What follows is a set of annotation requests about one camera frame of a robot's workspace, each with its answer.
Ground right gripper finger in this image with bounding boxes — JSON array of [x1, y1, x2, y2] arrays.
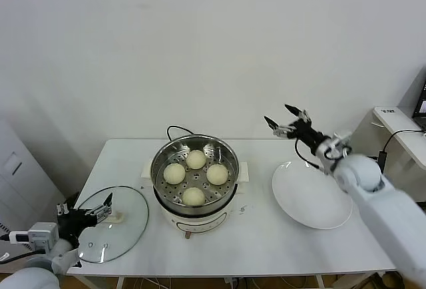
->
[[284, 104, 312, 125], [264, 115, 296, 138]]

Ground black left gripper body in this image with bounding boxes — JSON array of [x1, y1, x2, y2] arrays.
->
[[57, 208, 97, 246]]

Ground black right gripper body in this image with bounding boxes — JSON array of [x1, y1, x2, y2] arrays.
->
[[291, 119, 325, 155]]

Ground glass lid with beige handle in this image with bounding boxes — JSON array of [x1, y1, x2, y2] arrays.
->
[[73, 185, 150, 264]]

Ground cream steamed baozi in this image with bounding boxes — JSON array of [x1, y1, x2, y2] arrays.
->
[[206, 164, 229, 185], [182, 186, 206, 207], [163, 163, 186, 185], [186, 150, 207, 170]]

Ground perforated steel steamer basket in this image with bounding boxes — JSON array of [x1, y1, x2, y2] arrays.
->
[[150, 135, 240, 215]]

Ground white cabinet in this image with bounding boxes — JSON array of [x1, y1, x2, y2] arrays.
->
[[0, 115, 73, 246]]

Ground white round plate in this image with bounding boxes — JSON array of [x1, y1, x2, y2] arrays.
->
[[272, 160, 353, 230]]

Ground white side desk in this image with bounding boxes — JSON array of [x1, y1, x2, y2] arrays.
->
[[349, 105, 426, 203]]

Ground black laptop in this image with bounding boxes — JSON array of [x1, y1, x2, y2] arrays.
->
[[411, 81, 426, 120]]

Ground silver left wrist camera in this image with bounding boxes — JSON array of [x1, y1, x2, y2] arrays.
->
[[8, 222, 59, 253]]

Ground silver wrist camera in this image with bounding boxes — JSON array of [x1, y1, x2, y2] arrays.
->
[[8, 222, 59, 253], [331, 131, 353, 156]]

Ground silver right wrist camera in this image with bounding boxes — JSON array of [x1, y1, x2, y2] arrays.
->
[[331, 131, 353, 156]]

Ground black left camera cable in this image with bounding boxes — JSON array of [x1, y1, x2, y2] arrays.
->
[[0, 234, 37, 265]]

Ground white floor cables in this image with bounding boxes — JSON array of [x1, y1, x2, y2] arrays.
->
[[131, 276, 174, 289]]

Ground black hub cable to laptop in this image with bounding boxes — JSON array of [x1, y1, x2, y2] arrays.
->
[[382, 129, 426, 152]]

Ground black pot power cord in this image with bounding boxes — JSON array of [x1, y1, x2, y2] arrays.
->
[[166, 125, 196, 141]]

